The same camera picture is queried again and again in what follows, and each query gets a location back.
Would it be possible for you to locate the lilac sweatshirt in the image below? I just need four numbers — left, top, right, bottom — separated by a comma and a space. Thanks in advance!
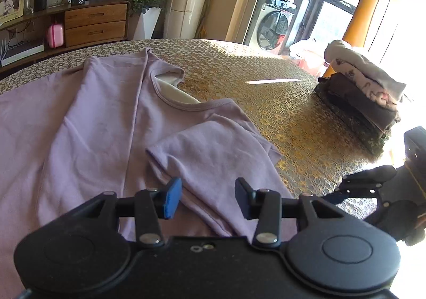
1, 49, 289, 298

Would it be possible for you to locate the green patterned folded garment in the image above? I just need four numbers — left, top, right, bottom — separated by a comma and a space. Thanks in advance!
315, 78, 391, 157

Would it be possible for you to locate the brown folded garment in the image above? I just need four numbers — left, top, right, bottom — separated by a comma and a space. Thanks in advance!
321, 73, 401, 134

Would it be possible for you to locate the gold lace tablecloth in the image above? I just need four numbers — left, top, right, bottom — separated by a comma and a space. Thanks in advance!
1, 39, 394, 230

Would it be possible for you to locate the white patterned folded garment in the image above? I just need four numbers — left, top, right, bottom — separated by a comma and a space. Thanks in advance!
324, 40, 407, 112

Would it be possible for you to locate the washing machine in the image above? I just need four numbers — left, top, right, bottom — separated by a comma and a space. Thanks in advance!
244, 0, 297, 55

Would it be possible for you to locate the long wooden TV cabinet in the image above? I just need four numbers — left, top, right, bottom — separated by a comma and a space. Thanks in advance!
1, 0, 129, 73

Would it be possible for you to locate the pink small case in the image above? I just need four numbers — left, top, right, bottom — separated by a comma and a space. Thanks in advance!
46, 23, 65, 49

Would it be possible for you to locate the white flat box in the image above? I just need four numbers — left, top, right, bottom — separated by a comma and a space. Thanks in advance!
1, 39, 45, 67

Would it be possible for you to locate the orange giraffe figure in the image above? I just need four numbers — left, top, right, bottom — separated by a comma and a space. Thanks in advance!
321, 0, 389, 79

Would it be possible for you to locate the gold framed photo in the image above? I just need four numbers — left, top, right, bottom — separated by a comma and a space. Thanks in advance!
0, 0, 25, 23

